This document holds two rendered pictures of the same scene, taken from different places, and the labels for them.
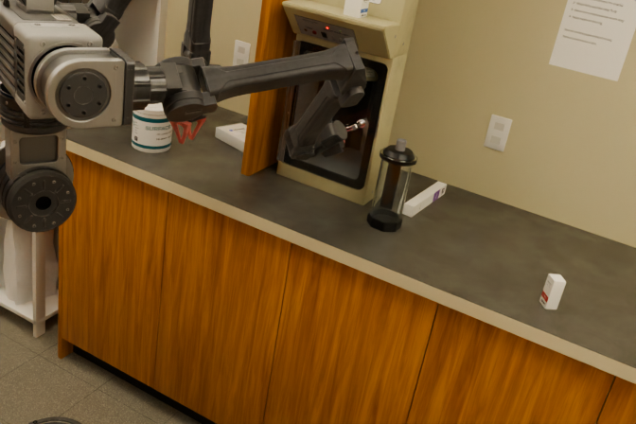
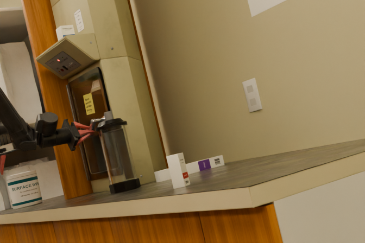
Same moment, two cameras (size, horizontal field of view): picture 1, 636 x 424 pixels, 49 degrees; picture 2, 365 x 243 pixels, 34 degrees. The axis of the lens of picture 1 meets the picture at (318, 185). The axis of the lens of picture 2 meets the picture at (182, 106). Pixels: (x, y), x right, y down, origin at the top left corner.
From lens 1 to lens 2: 1.71 m
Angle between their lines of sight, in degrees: 41
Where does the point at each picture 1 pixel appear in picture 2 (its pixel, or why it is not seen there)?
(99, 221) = not seen: outside the picture
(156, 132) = (19, 191)
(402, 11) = (92, 24)
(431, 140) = (223, 130)
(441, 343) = not seen: outside the picture
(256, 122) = (58, 154)
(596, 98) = (289, 20)
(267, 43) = (46, 93)
